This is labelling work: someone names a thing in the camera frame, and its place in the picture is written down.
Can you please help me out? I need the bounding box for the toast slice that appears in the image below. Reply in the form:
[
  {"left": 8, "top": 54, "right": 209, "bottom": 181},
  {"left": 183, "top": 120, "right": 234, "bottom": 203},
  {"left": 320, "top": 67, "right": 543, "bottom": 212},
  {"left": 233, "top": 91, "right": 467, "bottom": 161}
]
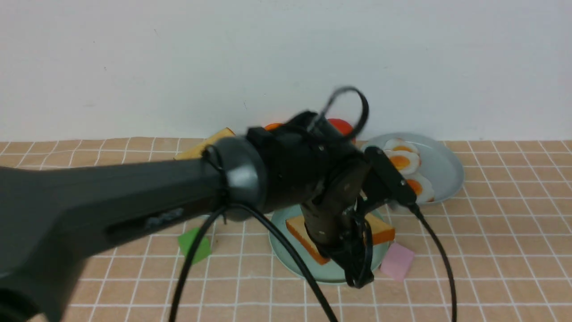
[
  {"left": 286, "top": 212, "right": 395, "bottom": 265},
  {"left": 174, "top": 127, "right": 235, "bottom": 160}
]

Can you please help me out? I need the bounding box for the grey-blue egg plate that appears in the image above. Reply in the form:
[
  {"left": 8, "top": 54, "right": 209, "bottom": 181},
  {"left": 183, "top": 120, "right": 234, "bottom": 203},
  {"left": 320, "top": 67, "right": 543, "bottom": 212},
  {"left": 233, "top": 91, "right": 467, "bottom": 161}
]
[{"left": 361, "top": 132, "right": 465, "bottom": 204}]

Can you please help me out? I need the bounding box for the green cube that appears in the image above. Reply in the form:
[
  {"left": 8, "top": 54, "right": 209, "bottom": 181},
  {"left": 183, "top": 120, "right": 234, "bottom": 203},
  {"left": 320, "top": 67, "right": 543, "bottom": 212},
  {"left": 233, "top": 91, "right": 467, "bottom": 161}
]
[{"left": 178, "top": 228, "right": 212, "bottom": 265}]

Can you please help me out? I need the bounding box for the red pomegranate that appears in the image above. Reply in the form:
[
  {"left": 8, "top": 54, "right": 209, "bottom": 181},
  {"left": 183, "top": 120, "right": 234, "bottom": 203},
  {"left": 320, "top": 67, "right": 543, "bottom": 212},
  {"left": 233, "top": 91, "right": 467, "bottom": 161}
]
[{"left": 328, "top": 118, "right": 354, "bottom": 137}]

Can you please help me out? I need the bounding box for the pink cube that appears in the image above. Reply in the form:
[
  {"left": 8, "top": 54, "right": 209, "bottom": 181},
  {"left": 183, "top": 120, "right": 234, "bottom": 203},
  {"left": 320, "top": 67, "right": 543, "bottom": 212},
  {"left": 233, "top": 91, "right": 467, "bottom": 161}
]
[{"left": 380, "top": 242, "right": 415, "bottom": 282}]

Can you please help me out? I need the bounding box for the teal centre plate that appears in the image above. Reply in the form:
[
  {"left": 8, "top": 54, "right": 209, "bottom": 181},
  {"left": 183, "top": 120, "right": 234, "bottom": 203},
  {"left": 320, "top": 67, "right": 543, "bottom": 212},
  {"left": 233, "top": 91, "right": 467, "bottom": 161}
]
[{"left": 269, "top": 206, "right": 396, "bottom": 285}]

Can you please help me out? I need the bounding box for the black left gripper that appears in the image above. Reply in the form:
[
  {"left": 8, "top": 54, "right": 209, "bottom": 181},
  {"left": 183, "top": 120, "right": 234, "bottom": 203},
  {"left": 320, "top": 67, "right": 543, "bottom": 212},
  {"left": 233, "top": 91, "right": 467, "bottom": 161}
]
[{"left": 301, "top": 159, "right": 374, "bottom": 289}]

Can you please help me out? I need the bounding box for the checkered peach tablecloth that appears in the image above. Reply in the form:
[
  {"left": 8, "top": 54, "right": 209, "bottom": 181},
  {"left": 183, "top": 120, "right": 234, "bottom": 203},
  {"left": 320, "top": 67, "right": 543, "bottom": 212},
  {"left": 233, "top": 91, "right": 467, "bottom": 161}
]
[{"left": 0, "top": 137, "right": 572, "bottom": 322}]

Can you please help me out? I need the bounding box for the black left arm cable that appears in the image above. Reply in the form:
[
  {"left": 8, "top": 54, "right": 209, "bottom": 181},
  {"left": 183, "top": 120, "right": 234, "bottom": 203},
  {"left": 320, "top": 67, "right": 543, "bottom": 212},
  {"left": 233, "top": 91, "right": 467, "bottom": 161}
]
[{"left": 169, "top": 87, "right": 457, "bottom": 322}]

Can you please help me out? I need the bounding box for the fried egg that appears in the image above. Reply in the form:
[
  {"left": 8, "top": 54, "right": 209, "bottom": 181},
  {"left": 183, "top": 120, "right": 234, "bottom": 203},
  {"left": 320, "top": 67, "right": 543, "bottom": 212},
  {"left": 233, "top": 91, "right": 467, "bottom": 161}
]
[
  {"left": 384, "top": 149, "right": 421, "bottom": 176},
  {"left": 405, "top": 173, "right": 435, "bottom": 203},
  {"left": 383, "top": 137, "right": 420, "bottom": 155}
]

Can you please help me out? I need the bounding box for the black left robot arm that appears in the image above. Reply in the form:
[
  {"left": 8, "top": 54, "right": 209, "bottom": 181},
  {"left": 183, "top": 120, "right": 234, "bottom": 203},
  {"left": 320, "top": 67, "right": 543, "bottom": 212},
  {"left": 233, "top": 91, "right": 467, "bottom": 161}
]
[{"left": 0, "top": 112, "right": 370, "bottom": 322}]

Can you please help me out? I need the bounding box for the orange fruit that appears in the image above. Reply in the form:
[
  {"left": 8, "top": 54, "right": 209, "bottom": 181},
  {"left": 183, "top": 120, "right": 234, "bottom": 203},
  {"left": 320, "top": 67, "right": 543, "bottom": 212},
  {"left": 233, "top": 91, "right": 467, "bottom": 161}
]
[{"left": 264, "top": 123, "right": 282, "bottom": 131}]

